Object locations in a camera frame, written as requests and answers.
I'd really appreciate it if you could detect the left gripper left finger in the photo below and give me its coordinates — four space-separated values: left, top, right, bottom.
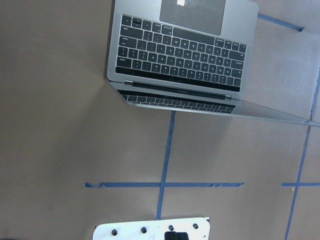
164 231 177 240

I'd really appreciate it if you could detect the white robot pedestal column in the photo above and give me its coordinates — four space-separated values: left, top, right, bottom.
92 217 211 240

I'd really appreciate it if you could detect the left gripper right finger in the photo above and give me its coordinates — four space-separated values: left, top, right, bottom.
176 232 189 240

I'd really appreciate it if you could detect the grey laptop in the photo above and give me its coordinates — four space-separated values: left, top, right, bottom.
106 0 319 127

